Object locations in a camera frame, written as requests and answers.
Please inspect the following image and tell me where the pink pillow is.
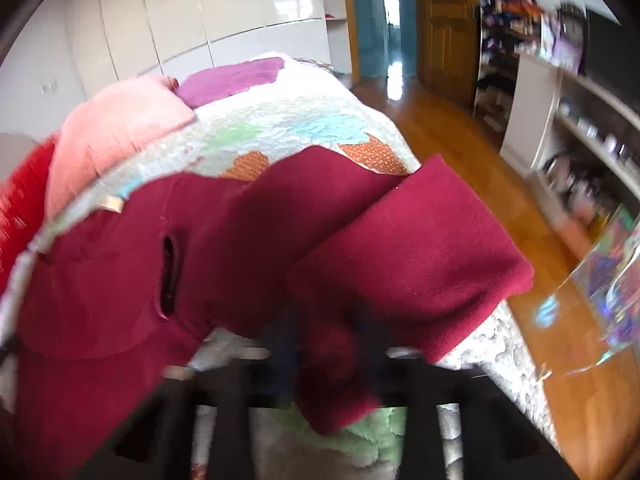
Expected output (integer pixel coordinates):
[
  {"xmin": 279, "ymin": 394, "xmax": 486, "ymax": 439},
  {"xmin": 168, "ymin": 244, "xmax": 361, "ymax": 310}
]
[{"xmin": 45, "ymin": 76, "xmax": 197, "ymax": 221}]

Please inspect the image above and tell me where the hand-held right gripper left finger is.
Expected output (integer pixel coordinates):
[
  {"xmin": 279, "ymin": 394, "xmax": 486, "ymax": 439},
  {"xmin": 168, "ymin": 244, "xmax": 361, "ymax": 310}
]
[{"xmin": 75, "ymin": 310, "xmax": 303, "ymax": 480}]

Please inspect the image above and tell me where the black television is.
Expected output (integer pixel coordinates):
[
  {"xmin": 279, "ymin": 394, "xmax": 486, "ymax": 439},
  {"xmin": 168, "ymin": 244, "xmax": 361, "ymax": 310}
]
[{"xmin": 582, "ymin": 7, "xmax": 640, "ymax": 111}]

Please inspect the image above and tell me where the maroon sweater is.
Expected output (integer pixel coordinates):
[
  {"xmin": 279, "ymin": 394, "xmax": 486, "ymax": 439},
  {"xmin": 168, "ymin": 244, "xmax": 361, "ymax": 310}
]
[{"xmin": 15, "ymin": 146, "xmax": 535, "ymax": 480}]

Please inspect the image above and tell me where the white glossy wardrobe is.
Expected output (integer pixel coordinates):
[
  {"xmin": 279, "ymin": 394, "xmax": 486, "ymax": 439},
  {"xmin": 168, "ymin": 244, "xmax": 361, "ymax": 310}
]
[{"xmin": 0, "ymin": 0, "xmax": 353, "ymax": 128}]

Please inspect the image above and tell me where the red quilted pillow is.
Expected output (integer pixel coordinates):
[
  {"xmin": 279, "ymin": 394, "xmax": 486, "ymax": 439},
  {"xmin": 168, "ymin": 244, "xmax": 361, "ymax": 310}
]
[{"xmin": 0, "ymin": 135, "xmax": 59, "ymax": 292}]

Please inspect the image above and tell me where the white shelf unit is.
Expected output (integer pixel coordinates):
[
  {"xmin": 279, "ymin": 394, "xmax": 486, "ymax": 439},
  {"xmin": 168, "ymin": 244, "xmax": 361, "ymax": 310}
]
[{"xmin": 499, "ymin": 52, "xmax": 640, "ymax": 261}]

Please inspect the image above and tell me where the magenta cloth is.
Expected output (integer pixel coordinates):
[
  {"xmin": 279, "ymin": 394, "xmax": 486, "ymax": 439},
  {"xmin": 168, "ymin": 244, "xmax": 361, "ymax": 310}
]
[{"xmin": 175, "ymin": 57, "xmax": 286, "ymax": 109}]

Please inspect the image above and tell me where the patchwork heart quilt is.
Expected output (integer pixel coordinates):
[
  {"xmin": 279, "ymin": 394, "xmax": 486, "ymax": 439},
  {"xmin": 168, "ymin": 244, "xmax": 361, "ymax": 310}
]
[{"xmin": 0, "ymin": 52, "xmax": 557, "ymax": 480}]

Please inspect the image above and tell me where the wooden door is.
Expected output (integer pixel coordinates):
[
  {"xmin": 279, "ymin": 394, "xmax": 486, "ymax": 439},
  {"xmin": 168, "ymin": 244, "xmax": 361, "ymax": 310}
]
[{"xmin": 414, "ymin": 0, "xmax": 482, "ymax": 107}]

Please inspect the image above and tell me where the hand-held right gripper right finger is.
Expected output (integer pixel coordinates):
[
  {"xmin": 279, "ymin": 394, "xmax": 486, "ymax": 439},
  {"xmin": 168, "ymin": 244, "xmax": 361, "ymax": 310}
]
[{"xmin": 350, "ymin": 305, "xmax": 578, "ymax": 480}]

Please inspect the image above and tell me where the shiny foil bag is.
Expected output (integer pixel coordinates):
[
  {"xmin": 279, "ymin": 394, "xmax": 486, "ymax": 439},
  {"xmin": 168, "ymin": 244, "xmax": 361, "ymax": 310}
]
[{"xmin": 534, "ymin": 204, "xmax": 640, "ymax": 377}]

